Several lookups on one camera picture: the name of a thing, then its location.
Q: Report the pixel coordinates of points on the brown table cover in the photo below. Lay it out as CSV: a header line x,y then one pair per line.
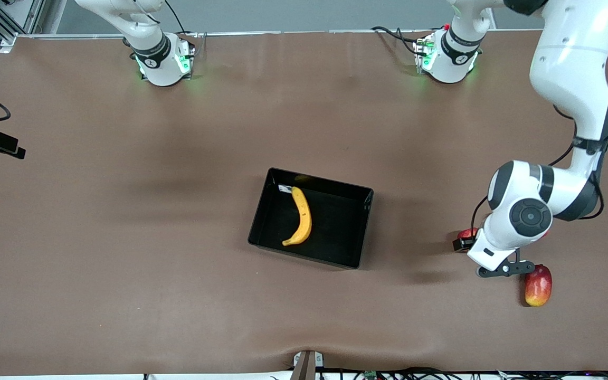
x,y
124,316

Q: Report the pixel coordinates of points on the aluminium frame corner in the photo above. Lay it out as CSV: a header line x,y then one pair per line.
x,y
35,13

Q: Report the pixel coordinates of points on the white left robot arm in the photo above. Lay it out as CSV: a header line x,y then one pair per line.
x,y
573,53

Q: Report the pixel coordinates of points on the yellow banana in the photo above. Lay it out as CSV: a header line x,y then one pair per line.
x,y
304,216

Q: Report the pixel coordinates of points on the black rectangular plastic box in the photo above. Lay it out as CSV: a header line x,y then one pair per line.
x,y
335,232

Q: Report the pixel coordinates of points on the red yellow apple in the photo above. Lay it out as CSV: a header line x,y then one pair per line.
x,y
467,233

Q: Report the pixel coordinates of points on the red yellow mango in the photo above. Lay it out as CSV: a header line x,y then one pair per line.
x,y
539,287

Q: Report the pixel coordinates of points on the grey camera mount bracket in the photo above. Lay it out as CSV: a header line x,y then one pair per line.
x,y
306,367

